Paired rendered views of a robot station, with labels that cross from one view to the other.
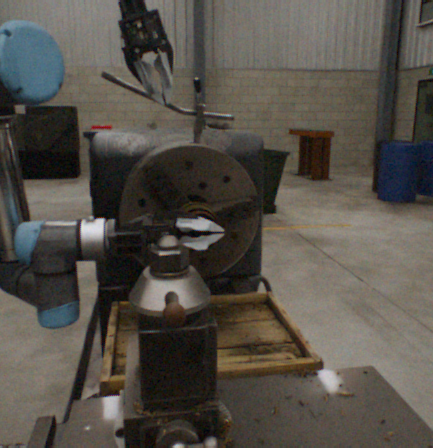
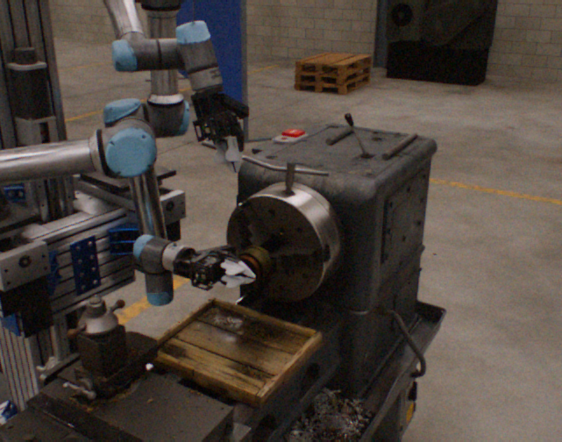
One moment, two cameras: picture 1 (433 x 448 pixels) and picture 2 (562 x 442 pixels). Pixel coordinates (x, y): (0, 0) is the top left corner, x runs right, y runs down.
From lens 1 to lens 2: 104 cm
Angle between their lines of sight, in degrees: 39
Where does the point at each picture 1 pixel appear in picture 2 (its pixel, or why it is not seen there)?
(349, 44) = not seen: outside the picture
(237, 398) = (147, 386)
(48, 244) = (146, 254)
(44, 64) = (136, 155)
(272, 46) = not seen: outside the picture
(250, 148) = (358, 197)
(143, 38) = (209, 131)
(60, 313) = (153, 297)
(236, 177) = (307, 230)
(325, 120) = not seen: outside the picture
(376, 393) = (205, 419)
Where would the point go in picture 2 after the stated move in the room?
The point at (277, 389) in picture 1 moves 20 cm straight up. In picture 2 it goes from (169, 392) to (162, 310)
